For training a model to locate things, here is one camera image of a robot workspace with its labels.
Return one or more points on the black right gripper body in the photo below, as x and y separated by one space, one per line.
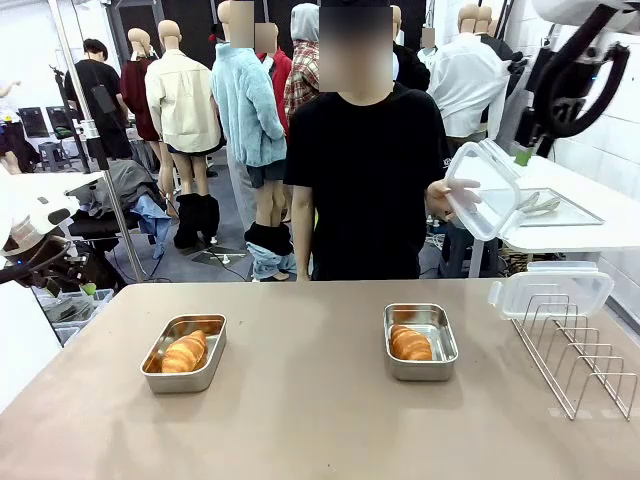
531 127

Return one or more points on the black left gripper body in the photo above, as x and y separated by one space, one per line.
55 272

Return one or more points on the metal tongs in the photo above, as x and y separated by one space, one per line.
540 202

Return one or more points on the clear plastic clip lid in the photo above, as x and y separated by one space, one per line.
487 200
555 287

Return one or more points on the perforated metal baking tray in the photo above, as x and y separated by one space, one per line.
570 212

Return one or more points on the golden croissant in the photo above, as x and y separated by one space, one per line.
410 344
185 352

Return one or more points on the rectangular stainless steel container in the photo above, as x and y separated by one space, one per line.
180 380
425 367

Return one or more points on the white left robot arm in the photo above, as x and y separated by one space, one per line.
25 205

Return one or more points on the person's left hand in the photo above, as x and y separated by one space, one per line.
442 197

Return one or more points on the grey plastic storage crate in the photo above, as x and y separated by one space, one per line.
75 310

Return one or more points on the mannequin in black jacket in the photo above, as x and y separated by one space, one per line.
507 55

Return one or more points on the white work table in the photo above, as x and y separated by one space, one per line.
575 235

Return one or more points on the white side table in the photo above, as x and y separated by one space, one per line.
80 179

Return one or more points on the pile of grey clothes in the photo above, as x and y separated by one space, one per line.
127 187

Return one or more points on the grey stool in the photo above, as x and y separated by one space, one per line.
51 152

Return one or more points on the silver metal pole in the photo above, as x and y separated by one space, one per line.
95 150

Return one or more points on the mannequin in black coat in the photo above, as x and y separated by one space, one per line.
412 65

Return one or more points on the person in black T-shirt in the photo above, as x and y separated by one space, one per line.
365 175

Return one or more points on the background person in black clothes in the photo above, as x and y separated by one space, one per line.
97 100

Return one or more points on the mannequin in maroon dress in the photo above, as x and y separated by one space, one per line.
137 100

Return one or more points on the mannequin in cream jacket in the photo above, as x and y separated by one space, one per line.
182 110

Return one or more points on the mannequin in plaid shirt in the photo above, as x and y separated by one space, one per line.
302 70

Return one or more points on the mannequin in blue fleece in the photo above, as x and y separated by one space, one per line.
250 115

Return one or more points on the mannequin in red jacket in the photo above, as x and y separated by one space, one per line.
280 75

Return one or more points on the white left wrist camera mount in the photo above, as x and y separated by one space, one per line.
57 210

